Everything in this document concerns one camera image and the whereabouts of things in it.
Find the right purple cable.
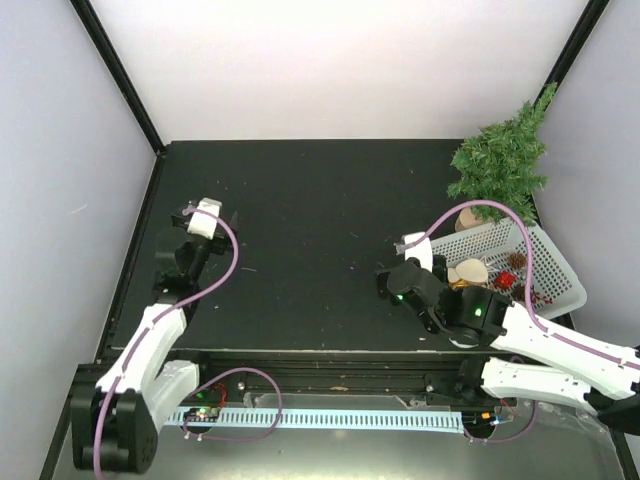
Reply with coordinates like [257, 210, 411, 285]
[394, 199, 640, 371]

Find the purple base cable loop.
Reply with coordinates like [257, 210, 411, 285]
[179, 367, 284, 444]

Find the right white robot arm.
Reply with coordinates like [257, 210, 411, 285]
[376, 258, 639, 435]

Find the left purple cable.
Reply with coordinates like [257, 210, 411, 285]
[92, 207, 241, 479]

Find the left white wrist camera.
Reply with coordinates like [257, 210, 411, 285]
[185, 198, 222, 240]

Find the gold gift box ornament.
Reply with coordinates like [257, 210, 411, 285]
[449, 280, 469, 290]

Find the small green christmas tree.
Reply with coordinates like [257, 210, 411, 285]
[447, 82, 557, 226]

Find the white perforated plastic basket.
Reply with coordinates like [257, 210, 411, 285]
[432, 218, 587, 319]

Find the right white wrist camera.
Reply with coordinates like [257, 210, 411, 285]
[402, 232, 433, 271]

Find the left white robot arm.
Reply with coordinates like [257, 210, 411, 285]
[70, 198, 239, 479]

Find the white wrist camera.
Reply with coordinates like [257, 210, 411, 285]
[185, 198, 222, 240]
[402, 232, 433, 271]

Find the red gift box ornament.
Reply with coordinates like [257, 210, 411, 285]
[494, 271, 516, 290]

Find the white slotted cable duct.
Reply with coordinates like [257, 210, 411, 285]
[165, 407, 464, 434]

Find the dark pine cone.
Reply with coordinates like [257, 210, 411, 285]
[511, 284, 531, 303]

